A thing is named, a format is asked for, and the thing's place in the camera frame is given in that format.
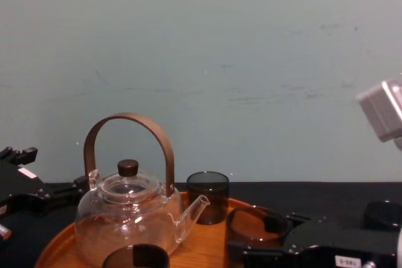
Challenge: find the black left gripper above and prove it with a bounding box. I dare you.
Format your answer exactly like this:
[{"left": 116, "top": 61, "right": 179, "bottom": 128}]
[{"left": 0, "top": 146, "right": 91, "bottom": 218}]

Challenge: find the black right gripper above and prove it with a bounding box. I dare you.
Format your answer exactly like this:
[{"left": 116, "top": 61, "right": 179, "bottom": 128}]
[{"left": 227, "top": 212, "right": 402, "bottom": 268}]

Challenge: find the smoked grey drinking glass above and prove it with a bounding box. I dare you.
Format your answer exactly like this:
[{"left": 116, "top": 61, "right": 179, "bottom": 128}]
[
  {"left": 102, "top": 244, "right": 171, "bottom": 268},
  {"left": 225, "top": 206, "right": 290, "bottom": 268},
  {"left": 186, "top": 171, "right": 230, "bottom": 225},
  {"left": 363, "top": 200, "right": 402, "bottom": 232}
]

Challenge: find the round wooden tray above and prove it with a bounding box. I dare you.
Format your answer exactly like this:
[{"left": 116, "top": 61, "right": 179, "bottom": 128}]
[{"left": 34, "top": 191, "right": 285, "bottom": 268}]

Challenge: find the black table cloth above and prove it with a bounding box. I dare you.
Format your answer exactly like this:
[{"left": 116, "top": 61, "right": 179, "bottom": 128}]
[{"left": 0, "top": 181, "right": 402, "bottom": 268}]

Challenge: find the glass lid with brown knob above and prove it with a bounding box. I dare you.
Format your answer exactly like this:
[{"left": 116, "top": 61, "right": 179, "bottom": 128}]
[{"left": 99, "top": 159, "right": 163, "bottom": 203}]

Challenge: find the glass teapot with brown handle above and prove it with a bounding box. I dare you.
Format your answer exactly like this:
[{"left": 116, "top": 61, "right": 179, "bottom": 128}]
[{"left": 74, "top": 112, "right": 210, "bottom": 258}]

